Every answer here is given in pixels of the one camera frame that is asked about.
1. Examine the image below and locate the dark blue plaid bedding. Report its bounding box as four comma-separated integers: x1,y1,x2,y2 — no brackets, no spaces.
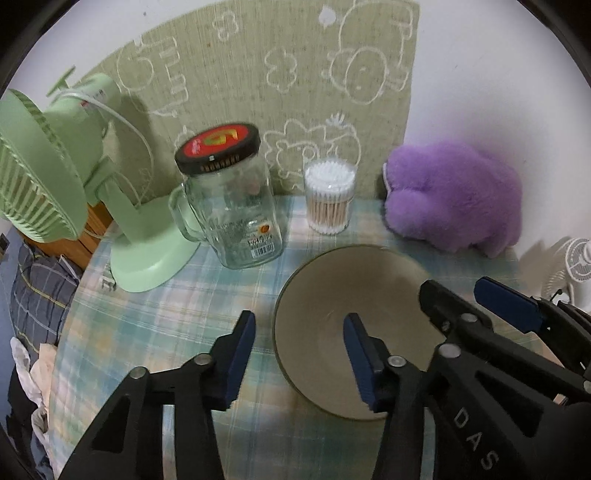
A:
9,240,84,347

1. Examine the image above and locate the glass mug jar with lid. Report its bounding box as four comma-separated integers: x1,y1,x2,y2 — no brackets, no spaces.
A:
168,122,283,270

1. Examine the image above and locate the wooden furniture frame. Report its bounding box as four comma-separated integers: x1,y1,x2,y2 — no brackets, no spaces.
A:
76,203,114,278

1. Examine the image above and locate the purple plush toy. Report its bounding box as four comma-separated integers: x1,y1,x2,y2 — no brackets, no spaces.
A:
383,141,523,259

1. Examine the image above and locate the white crumpled cloth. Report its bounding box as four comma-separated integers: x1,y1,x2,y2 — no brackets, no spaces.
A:
9,337,58,444

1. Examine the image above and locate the cotton swab container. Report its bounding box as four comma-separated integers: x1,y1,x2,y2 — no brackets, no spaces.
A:
304,161,357,234

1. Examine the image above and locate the beige bowl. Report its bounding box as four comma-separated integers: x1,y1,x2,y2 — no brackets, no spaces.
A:
273,244,444,421

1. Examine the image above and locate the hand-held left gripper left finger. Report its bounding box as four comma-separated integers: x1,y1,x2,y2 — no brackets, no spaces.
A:
65,310,257,480

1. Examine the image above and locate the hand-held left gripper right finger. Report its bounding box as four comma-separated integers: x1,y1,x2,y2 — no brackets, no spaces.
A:
342,313,439,480

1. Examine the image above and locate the blue plaid tablecloth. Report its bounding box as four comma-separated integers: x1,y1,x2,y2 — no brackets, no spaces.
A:
48,194,527,480

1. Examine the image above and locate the green desk fan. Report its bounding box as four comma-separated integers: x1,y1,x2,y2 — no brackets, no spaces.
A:
0,67,200,292

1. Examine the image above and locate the white desk fan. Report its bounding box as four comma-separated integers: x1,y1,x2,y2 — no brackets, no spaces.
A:
540,236,591,305

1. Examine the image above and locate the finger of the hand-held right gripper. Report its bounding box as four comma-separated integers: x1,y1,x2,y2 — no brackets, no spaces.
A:
475,276,591,377
419,279,591,480

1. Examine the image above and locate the white fan cable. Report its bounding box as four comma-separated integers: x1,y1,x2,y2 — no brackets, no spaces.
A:
60,90,155,241

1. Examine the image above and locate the green cartoon wall mat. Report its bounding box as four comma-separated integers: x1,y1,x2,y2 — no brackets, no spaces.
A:
99,0,421,204

